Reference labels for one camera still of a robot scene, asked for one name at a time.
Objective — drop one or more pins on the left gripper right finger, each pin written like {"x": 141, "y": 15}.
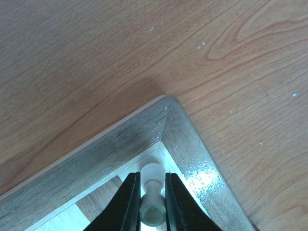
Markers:
{"x": 183, "y": 212}

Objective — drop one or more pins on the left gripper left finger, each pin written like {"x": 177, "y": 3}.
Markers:
{"x": 122, "y": 212}

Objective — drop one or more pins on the white chess rook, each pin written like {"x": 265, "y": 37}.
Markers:
{"x": 153, "y": 207}

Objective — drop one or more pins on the wooden chess board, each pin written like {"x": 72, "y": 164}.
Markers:
{"x": 70, "y": 193}

